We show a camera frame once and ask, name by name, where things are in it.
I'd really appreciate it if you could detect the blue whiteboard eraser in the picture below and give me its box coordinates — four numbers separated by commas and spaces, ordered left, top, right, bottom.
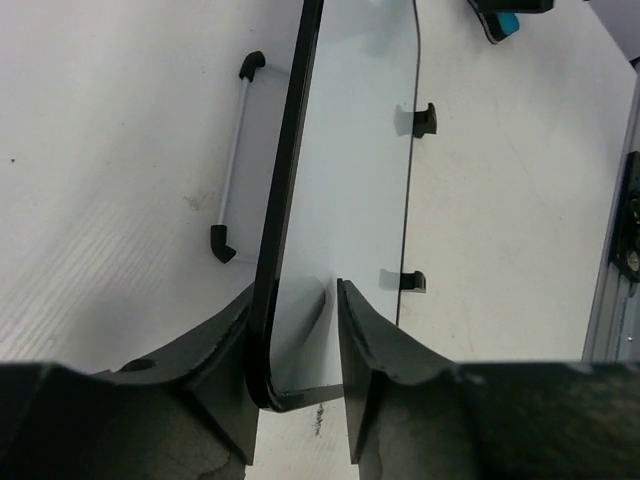
479, 12, 520, 45

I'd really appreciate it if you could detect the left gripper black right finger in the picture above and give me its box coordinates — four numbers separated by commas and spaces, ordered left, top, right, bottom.
337, 280, 639, 479

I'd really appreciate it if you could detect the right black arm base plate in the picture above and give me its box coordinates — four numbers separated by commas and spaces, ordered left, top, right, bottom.
610, 151, 639, 283

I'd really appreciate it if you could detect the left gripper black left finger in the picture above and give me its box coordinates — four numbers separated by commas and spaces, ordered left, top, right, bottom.
1, 290, 258, 479

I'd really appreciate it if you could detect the aluminium front rail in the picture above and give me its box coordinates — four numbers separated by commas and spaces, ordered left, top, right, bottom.
582, 88, 639, 362

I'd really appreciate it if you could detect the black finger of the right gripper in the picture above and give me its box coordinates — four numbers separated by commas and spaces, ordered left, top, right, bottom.
469, 0, 554, 14

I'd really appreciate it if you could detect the whiteboard wire stand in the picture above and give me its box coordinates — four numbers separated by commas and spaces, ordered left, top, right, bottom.
210, 51, 437, 293

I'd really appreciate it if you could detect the small black-framed whiteboard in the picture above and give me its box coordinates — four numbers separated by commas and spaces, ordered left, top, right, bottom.
245, 1, 420, 412

